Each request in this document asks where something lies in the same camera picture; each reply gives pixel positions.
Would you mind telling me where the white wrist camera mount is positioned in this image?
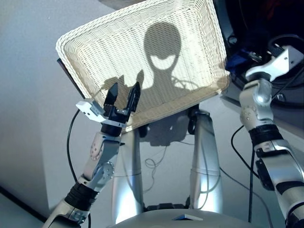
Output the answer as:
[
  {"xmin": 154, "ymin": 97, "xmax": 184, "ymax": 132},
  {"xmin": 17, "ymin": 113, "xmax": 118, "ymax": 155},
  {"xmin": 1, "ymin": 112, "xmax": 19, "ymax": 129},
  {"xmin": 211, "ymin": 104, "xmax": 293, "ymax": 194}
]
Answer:
[
  {"xmin": 244, "ymin": 45, "xmax": 304, "ymax": 83},
  {"xmin": 76, "ymin": 99, "xmax": 130, "ymax": 128}
]

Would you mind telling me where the pale woven laundry basket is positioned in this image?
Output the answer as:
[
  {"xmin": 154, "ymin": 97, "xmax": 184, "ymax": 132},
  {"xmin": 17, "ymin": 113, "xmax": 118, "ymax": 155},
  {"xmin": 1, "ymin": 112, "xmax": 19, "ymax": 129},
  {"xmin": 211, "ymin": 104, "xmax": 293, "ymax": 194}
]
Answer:
[{"xmin": 56, "ymin": 0, "xmax": 231, "ymax": 133}]

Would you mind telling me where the thin grey floor cable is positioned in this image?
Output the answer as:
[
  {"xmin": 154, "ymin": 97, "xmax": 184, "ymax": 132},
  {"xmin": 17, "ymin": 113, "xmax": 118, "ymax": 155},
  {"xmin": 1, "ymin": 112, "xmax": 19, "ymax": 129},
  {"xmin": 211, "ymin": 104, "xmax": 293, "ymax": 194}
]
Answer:
[{"xmin": 144, "ymin": 140, "xmax": 193, "ymax": 190}]

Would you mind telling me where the silver robot torso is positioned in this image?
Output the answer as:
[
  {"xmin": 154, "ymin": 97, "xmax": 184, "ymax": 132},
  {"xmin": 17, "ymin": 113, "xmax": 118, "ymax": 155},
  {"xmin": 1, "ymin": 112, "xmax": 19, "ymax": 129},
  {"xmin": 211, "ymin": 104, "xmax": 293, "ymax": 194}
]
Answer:
[{"xmin": 104, "ymin": 209, "xmax": 281, "ymax": 228}]

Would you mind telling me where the grey washing machine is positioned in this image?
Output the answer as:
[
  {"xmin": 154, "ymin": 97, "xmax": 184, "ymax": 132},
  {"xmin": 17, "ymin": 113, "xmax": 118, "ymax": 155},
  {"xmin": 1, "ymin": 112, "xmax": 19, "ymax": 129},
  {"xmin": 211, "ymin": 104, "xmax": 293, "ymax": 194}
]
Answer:
[{"xmin": 212, "ymin": 0, "xmax": 304, "ymax": 133}]

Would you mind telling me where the dark brown basket stand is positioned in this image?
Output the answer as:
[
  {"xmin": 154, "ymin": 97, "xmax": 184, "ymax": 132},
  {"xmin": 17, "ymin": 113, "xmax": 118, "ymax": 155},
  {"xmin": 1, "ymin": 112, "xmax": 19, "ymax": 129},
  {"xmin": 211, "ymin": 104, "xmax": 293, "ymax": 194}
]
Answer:
[{"xmin": 57, "ymin": 58, "xmax": 85, "ymax": 99}]

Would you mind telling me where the navy blue garment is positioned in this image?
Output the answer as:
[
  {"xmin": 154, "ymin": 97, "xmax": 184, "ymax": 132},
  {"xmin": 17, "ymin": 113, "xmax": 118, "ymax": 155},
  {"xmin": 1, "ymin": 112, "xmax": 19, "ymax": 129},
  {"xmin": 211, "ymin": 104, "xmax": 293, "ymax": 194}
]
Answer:
[{"xmin": 225, "ymin": 48, "xmax": 259, "ymax": 74}]

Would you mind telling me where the black stand caster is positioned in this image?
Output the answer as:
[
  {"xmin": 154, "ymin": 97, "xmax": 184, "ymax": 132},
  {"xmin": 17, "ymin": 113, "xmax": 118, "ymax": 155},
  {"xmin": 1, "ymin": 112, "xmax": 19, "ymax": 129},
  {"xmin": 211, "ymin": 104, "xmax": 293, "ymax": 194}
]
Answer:
[
  {"xmin": 187, "ymin": 108, "xmax": 202, "ymax": 135},
  {"xmin": 138, "ymin": 124, "xmax": 151, "ymax": 138}
]

